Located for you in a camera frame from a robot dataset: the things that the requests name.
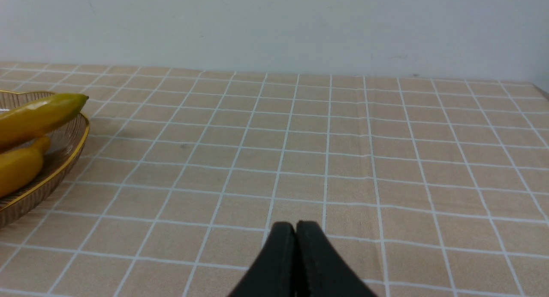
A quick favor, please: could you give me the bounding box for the beige grid tablecloth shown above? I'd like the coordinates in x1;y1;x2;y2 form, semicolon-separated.
1;63;549;297

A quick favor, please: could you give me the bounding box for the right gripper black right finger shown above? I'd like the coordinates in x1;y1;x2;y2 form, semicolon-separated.
296;221;376;297

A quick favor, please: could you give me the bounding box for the gold-rimmed glass fruit bowl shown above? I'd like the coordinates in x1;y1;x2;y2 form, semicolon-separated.
0;91;90;227

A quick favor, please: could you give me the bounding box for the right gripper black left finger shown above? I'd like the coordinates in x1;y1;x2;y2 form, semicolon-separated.
228;221;296;297

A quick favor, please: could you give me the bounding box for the yellow-green mango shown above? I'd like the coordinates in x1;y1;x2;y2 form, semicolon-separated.
0;136;51;197

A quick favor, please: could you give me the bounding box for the yellow banana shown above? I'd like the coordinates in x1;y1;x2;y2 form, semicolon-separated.
0;93;89;152

